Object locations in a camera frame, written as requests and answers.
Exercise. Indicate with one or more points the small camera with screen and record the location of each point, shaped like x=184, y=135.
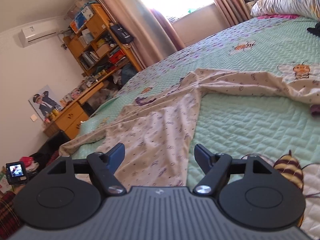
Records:
x=16, y=173

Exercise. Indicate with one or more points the dark blue hanging bag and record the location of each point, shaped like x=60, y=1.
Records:
x=122, y=35

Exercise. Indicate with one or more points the wooden desk with drawers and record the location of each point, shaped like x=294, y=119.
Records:
x=70, y=118

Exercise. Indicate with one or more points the red orange box on shelf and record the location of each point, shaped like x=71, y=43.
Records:
x=116, y=56

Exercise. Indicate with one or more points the pink left curtain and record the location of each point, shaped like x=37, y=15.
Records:
x=154, y=37

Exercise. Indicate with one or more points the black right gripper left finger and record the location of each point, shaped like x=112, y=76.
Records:
x=114, y=157

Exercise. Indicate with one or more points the white wall air conditioner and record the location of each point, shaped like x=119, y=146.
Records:
x=38, y=32

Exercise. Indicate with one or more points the green quilted bed cover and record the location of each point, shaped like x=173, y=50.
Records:
x=237, y=125

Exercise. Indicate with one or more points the wooden bookshelf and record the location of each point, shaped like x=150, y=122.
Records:
x=92, y=43

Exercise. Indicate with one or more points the cream purple-print pajama garment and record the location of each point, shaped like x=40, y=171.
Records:
x=157, y=130

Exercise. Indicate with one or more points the floral white pillow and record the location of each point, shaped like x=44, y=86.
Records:
x=305, y=8

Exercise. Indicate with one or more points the red plaid cloth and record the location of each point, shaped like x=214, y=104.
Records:
x=9, y=220

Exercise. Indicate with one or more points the white wall switch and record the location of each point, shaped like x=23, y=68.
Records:
x=33, y=118

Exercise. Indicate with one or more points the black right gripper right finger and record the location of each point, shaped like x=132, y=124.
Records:
x=206, y=159

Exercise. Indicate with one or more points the uniformed men portrait poster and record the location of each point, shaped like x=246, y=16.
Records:
x=44, y=101

